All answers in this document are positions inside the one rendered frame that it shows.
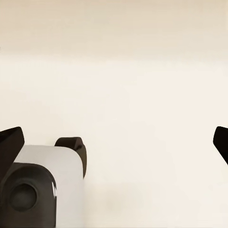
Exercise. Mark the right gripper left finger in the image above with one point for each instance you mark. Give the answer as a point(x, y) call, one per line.
point(11, 143)

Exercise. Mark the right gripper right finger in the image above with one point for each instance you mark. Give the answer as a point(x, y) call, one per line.
point(220, 141)

